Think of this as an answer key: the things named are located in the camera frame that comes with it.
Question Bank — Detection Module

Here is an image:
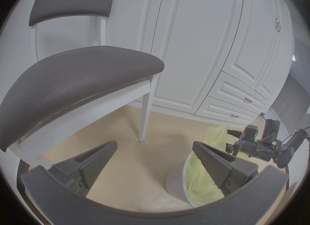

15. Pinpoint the white chair grey seat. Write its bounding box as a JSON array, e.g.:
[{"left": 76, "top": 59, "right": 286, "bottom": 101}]
[{"left": 0, "top": 0, "right": 165, "bottom": 174}]

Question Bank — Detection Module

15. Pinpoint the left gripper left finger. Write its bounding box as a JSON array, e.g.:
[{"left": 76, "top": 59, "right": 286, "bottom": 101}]
[{"left": 48, "top": 140, "right": 118, "bottom": 193}]

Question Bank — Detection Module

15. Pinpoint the white trash bin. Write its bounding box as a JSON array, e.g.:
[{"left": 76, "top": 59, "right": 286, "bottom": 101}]
[{"left": 165, "top": 152, "right": 228, "bottom": 209}]

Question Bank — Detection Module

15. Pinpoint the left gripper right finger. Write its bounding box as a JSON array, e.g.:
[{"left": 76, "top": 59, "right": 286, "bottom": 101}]
[{"left": 192, "top": 141, "right": 259, "bottom": 194}]

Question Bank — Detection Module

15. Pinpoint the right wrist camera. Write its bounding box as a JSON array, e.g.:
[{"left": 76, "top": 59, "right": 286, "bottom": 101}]
[{"left": 243, "top": 125, "right": 259, "bottom": 142}]

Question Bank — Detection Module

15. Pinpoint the yellow plastic bag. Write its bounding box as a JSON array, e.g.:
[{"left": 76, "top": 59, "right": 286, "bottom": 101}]
[{"left": 186, "top": 126, "right": 229, "bottom": 206}]

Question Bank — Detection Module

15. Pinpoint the white wardrobe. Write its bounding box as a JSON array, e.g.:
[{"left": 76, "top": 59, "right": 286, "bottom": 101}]
[{"left": 96, "top": 0, "right": 295, "bottom": 129}]

